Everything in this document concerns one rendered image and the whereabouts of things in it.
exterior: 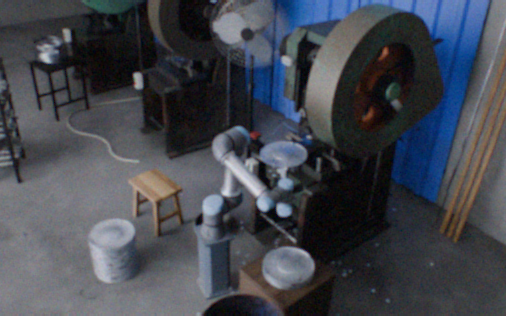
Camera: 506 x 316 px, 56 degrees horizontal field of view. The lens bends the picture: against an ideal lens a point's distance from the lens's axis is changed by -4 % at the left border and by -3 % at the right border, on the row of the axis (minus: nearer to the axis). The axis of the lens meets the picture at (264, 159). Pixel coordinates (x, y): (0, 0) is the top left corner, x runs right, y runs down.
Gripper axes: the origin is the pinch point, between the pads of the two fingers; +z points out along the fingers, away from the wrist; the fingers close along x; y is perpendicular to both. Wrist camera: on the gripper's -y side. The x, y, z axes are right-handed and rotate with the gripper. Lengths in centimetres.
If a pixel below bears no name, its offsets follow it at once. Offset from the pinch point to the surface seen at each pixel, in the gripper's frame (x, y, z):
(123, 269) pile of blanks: 68, 99, -13
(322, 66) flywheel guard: -71, -13, -11
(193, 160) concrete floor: 78, 72, 136
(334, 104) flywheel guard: -56, -19, -22
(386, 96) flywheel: -53, -49, -4
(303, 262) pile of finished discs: 38, -11, -32
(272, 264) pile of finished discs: 39, 6, -34
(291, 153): -1.0, -4.3, 22.2
